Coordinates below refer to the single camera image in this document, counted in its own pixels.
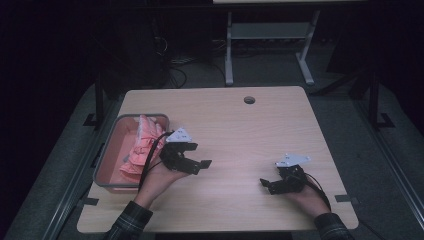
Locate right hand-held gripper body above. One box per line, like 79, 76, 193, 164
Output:
274, 153, 311, 195

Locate pink bin with grey rim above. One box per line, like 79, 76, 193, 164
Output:
93, 113, 171, 195

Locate grey metal table frame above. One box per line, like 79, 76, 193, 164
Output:
224, 9, 321, 87

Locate black metal stand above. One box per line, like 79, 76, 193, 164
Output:
366, 66, 396, 132
83, 71, 105, 131

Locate right hand-held gripper black cable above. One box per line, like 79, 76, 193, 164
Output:
304, 172, 333, 212

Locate person's right hand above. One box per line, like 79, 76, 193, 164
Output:
285, 185, 332, 220

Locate pink padded ski glove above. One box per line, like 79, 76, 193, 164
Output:
134, 114, 168, 158

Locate black floor cables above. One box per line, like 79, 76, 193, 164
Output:
151, 19, 228, 90

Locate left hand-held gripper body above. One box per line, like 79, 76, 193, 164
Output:
159, 127, 195, 174

